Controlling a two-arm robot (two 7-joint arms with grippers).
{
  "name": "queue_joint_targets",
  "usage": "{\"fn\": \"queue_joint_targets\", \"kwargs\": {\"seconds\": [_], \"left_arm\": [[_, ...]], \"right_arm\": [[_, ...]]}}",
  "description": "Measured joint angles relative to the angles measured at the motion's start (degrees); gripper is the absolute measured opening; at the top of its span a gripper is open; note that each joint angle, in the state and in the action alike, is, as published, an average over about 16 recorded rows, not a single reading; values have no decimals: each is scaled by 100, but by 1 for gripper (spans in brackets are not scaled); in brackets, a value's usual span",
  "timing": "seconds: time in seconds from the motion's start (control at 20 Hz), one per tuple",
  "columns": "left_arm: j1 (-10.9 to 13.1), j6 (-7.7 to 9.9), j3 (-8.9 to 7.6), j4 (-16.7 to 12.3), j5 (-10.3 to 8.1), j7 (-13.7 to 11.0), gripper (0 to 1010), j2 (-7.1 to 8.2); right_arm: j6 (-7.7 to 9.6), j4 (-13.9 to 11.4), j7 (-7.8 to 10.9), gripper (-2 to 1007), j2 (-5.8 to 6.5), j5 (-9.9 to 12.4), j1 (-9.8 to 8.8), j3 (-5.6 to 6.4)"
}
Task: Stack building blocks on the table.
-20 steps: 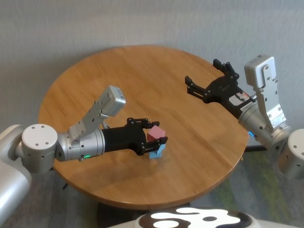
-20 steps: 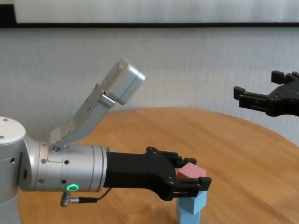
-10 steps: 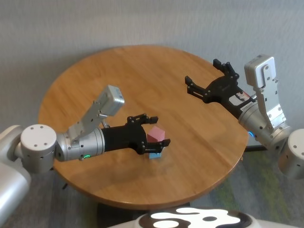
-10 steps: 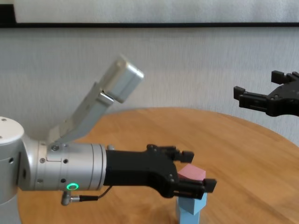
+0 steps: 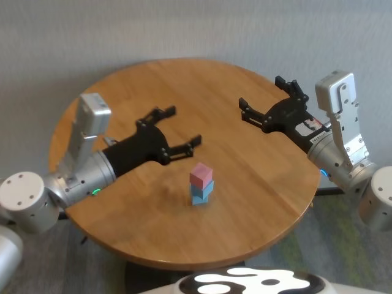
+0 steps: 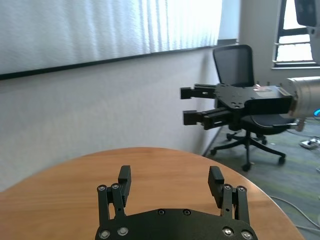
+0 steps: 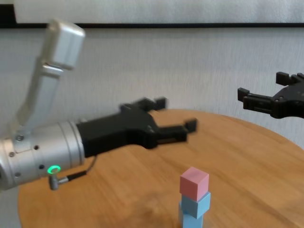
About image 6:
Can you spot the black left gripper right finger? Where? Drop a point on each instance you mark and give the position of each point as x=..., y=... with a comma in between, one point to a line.
x=216, y=187

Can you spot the white wall panel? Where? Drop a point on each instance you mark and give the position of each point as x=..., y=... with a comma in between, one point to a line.
x=100, y=30

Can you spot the black framed window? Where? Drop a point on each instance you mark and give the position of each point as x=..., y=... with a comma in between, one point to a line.
x=290, y=37

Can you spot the black wall trim strip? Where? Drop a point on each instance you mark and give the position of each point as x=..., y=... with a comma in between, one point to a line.
x=112, y=60

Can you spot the white power strip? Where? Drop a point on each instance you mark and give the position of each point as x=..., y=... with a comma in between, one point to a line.
x=310, y=143

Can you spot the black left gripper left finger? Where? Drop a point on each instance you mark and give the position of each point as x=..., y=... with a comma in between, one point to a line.
x=123, y=190

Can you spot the black mesh office chair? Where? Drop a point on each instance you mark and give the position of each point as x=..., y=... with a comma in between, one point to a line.
x=237, y=67

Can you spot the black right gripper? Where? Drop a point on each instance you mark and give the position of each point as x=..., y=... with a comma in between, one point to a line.
x=260, y=100

